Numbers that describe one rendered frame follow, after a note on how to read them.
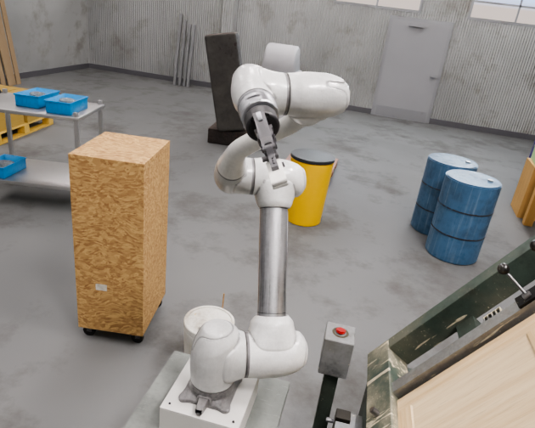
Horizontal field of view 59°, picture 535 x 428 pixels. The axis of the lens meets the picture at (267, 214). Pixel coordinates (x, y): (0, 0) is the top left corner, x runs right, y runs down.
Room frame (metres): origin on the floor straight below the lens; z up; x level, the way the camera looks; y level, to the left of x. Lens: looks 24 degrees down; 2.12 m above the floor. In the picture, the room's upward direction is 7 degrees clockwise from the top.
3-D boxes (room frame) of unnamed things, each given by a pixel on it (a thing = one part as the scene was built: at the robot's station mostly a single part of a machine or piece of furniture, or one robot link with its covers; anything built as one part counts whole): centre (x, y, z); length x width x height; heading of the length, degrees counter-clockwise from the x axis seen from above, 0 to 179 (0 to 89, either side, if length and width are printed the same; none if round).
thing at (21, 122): (6.51, 4.01, 0.25); 1.45 x 1.04 x 0.50; 170
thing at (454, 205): (4.64, -1.90, 0.42); 1.08 x 0.66 x 0.83; 169
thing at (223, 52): (7.55, 0.64, 0.84); 1.02 x 1.00 x 1.67; 78
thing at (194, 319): (2.29, 0.26, 0.24); 0.32 x 0.30 x 0.47; 169
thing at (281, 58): (8.99, 0.08, 0.73); 0.74 x 0.66 x 1.47; 168
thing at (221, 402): (1.24, 0.12, 0.88); 0.22 x 0.18 x 0.06; 169
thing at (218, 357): (1.27, 0.11, 1.02); 0.18 x 0.16 x 0.22; 101
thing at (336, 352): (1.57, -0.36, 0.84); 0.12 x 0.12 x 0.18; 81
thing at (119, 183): (2.65, 0.89, 0.63); 0.50 x 0.42 x 1.25; 178
